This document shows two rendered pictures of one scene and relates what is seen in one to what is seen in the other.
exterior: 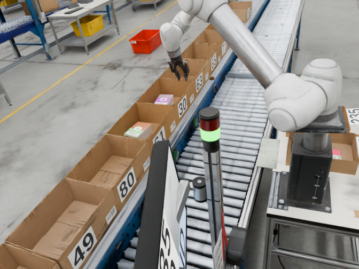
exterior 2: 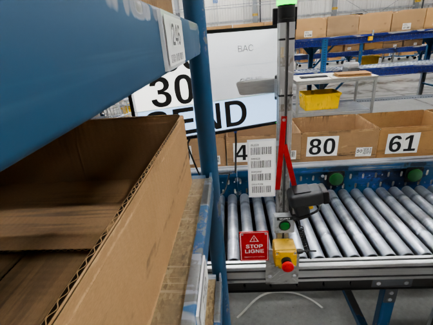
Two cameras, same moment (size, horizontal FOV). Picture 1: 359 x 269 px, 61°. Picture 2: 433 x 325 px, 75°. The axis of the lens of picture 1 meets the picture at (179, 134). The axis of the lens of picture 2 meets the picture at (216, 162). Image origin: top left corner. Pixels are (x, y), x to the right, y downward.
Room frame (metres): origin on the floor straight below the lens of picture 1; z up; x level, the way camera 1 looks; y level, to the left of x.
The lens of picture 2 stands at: (0.14, -0.74, 1.53)
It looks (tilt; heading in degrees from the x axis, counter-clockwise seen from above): 24 degrees down; 68
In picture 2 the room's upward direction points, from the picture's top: 5 degrees counter-clockwise
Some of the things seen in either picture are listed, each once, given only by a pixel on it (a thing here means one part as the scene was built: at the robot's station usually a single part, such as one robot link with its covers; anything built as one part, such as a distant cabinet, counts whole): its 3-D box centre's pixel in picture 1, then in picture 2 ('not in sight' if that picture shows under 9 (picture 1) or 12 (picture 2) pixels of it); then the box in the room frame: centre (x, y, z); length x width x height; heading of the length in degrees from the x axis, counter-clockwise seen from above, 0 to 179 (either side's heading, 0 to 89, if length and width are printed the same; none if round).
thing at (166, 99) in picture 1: (164, 103); not in sight; (2.04, 0.08, 0.92); 0.16 x 0.11 x 0.07; 159
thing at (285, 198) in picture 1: (307, 168); not in sight; (1.14, -0.64, 0.91); 0.26 x 0.26 x 0.33; 66
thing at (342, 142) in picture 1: (320, 149); not in sight; (1.41, -0.85, 0.80); 0.38 x 0.28 x 0.10; 65
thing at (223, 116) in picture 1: (234, 118); not in sight; (1.99, -0.45, 0.72); 0.52 x 0.05 x 0.05; 64
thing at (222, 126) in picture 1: (231, 127); not in sight; (1.88, -0.39, 0.72); 0.52 x 0.05 x 0.05; 64
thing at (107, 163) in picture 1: (111, 169); (329, 137); (1.31, 0.40, 0.96); 0.39 x 0.29 x 0.17; 154
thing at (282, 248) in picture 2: not in sight; (295, 254); (0.64, -0.15, 0.84); 0.15 x 0.09 x 0.07; 154
